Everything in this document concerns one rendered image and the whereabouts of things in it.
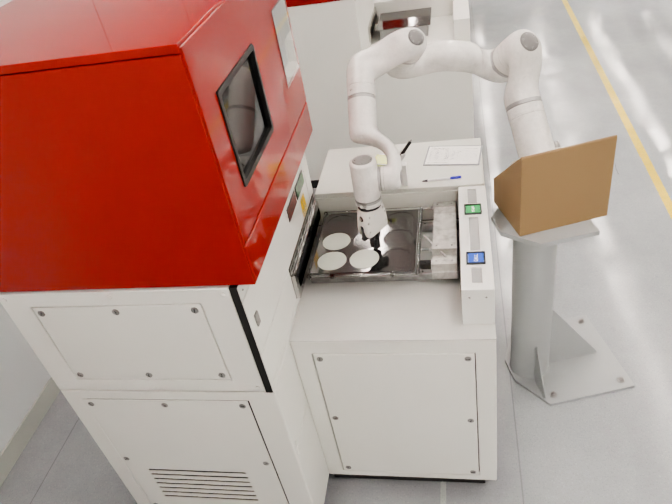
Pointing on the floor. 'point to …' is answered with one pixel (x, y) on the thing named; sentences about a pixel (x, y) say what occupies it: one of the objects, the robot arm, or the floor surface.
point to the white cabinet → (404, 407)
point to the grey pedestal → (553, 324)
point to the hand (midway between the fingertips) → (375, 242)
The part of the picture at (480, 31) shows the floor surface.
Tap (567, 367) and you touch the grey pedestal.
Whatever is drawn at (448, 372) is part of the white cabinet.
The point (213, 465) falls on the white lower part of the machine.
